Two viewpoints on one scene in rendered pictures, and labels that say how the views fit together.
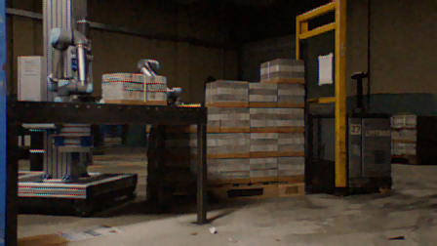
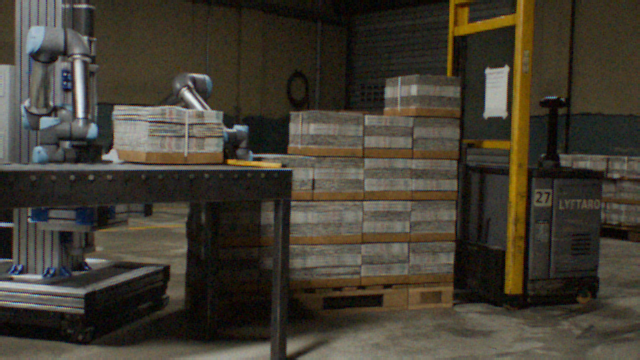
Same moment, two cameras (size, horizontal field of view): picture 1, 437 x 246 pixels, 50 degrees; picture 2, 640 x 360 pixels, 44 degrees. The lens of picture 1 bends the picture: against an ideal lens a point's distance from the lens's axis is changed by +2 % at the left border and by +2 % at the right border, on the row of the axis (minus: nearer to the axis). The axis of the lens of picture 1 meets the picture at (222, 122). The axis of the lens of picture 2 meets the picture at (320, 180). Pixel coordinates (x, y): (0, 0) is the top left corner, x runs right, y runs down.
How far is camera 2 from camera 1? 0.25 m
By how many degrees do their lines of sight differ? 3
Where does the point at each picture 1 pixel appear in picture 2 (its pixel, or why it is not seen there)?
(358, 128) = (547, 195)
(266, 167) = (390, 259)
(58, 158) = (37, 239)
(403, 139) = (622, 197)
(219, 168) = (310, 260)
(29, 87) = not seen: outside the picture
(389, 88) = (604, 105)
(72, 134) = not seen: hidden behind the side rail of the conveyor
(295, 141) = (439, 215)
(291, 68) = (437, 91)
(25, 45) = not seen: outside the picture
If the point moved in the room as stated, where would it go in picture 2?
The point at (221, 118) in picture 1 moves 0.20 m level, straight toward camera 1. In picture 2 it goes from (316, 176) to (316, 178)
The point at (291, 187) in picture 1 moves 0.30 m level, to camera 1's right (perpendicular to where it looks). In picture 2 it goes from (430, 294) to (483, 295)
